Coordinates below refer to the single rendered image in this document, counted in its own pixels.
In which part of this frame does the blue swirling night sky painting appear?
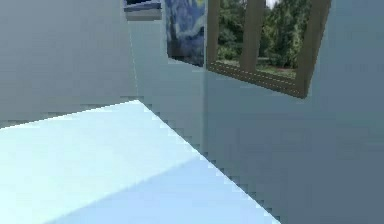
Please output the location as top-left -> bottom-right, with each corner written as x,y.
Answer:
163,0 -> 206,68

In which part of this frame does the small blue grey painting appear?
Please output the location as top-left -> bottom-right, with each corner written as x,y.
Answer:
122,0 -> 163,22

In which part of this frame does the brown framed window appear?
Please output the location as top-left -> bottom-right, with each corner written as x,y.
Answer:
205,0 -> 333,100

